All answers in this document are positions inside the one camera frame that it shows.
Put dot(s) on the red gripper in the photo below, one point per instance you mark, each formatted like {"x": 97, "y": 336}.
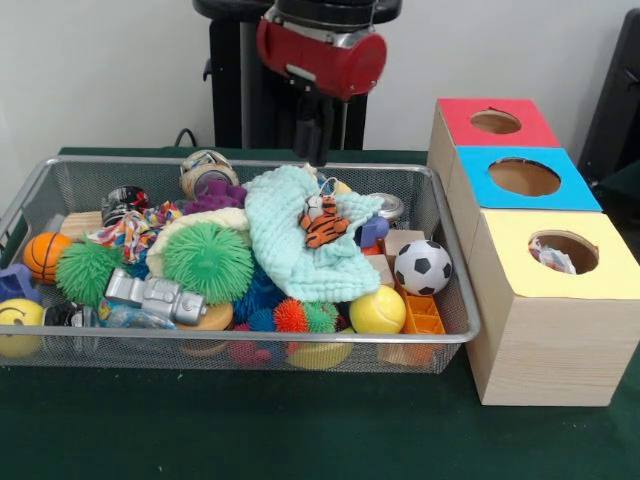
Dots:
{"x": 325, "y": 60}

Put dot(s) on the large polka dot cloth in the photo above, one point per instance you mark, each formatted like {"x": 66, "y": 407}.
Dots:
{"x": 550, "y": 257}

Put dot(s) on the silver mesh bin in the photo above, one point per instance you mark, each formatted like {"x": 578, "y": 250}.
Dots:
{"x": 125, "y": 172}

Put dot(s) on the wooden box with three holes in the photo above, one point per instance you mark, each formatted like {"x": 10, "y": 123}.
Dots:
{"x": 550, "y": 340}

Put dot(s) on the small tiger plush toy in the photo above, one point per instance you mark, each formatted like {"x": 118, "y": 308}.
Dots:
{"x": 322, "y": 227}

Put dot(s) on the mint green cloth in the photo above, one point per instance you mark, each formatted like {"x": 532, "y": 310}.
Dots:
{"x": 280, "y": 230}

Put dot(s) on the large green spiky ball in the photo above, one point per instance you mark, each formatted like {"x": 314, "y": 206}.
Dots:
{"x": 207, "y": 262}

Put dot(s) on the black and white soccer ball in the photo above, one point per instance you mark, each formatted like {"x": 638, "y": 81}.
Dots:
{"x": 422, "y": 267}

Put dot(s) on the yellow tennis ball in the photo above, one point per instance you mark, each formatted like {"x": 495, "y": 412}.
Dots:
{"x": 377, "y": 310}

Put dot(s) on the black and red can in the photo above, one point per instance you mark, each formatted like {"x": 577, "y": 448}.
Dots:
{"x": 122, "y": 200}

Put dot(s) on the colourful patterned cloth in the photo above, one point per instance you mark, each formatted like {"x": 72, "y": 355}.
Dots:
{"x": 135, "y": 232}

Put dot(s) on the silver robot toy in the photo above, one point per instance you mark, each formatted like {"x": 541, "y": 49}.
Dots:
{"x": 155, "y": 297}

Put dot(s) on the small wooden block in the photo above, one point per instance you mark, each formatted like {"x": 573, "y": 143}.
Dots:
{"x": 80, "y": 225}

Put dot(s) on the small green spiky ball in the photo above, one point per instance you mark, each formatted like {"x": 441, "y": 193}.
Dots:
{"x": 85, "y": 272}

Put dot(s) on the orange basketball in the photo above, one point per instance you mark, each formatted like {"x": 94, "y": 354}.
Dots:
{"x": 45, "y": 255}

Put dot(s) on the black stand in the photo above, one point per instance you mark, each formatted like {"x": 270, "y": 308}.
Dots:
{"x": 615, "y": 100}

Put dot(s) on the dark green tablecloth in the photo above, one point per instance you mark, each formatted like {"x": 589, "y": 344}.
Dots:
{"x": 250, "y": 430}
{"x": 625, "y": 192}

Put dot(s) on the yellow smiley ball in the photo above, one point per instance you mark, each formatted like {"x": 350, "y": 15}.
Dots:
{"x": 20, "y": 320}

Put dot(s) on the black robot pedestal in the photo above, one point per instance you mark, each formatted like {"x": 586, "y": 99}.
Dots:
{"x": 230, "y": 75}

